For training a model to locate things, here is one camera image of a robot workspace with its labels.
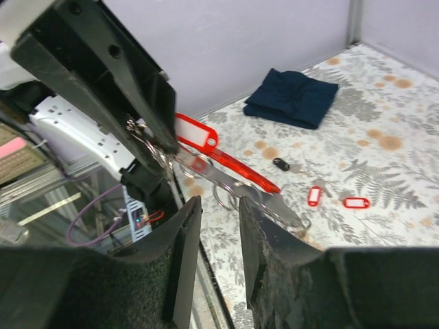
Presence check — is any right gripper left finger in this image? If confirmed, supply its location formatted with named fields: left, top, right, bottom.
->
left=1, top=197, right=202, bottom=328

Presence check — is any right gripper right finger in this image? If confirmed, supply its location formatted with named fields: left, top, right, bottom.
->
left=239, top=198, right=438, bottom=328

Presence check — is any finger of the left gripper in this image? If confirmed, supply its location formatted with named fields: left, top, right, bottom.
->
left=30, top=1, right=178, bottom=154
left=11, top=34, right=163, bottom=176

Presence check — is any red handled metal keyring holder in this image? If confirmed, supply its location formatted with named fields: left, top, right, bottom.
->
left=125, top=116, right=313, bottom=237

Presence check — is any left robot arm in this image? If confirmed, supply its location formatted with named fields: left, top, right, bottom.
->
left=1, top=1, right=178, bottom=209

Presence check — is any red key tag with key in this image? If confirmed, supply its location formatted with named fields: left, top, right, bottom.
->
left=307, top=178, right=333, bottom=207
left=343, top=197, right=370, bottom=209

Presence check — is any black key tag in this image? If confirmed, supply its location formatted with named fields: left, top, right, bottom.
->
left=272, top=158, right=290, bottom=171

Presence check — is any dark blue folded cloth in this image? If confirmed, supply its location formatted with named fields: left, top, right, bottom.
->
left=244, top=69, right=339, bottom=130

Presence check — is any slotted white cable duct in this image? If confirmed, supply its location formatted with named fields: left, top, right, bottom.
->
left=123, top=191, right=152, bottom=243

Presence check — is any right aluminium corner post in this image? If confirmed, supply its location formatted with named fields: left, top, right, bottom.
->
left=346, top=0, right=364, bottom=47

